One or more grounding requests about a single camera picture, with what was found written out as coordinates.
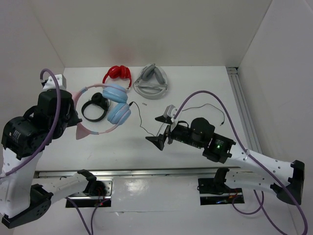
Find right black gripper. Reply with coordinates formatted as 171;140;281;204
145;123;203;150

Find thin black headphone cable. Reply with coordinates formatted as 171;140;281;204
129;101;226;138

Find pink blue cat-ear headphones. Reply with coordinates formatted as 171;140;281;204
72;83;131;140

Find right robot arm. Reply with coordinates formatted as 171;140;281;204
146;117;305;205

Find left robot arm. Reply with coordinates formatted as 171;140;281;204
0;89;97;229

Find grey white headphones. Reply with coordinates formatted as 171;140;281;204
133;64;168;100

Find black headphones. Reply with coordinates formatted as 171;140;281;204
81;93;111;122

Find red headphones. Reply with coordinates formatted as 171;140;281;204
102;65;133;90

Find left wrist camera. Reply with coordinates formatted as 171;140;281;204
41;73;67;93

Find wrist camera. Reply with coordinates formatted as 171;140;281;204
163;105;180;131
41;73;67;93

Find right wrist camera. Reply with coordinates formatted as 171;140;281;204
163;105;180;131

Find aluminium front rail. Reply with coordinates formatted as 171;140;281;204
34;166;242;178

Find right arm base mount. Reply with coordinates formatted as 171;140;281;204
197;178;245;206

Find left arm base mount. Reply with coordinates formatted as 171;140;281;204
69;179;113;208

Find aluminium side rail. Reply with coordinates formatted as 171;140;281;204
226;67;262;153

